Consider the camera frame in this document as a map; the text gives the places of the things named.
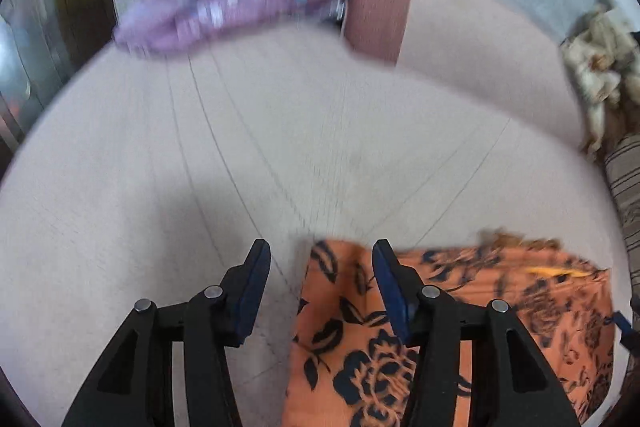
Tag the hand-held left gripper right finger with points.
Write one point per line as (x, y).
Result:
(392, 297)

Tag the orange floral shirt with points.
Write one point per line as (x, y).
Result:
(340, 322)

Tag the wooden stained glass door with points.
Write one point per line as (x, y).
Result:
(30, 57)

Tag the cream floral blanket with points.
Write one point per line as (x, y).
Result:
(600, 57)

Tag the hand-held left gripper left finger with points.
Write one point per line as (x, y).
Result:
(250, 287)

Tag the pink bolster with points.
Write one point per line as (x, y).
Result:
(475, 52)

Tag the striped floral pillow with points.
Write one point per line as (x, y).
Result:
(625, 207)

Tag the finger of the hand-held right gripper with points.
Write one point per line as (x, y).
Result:
(621, 322)

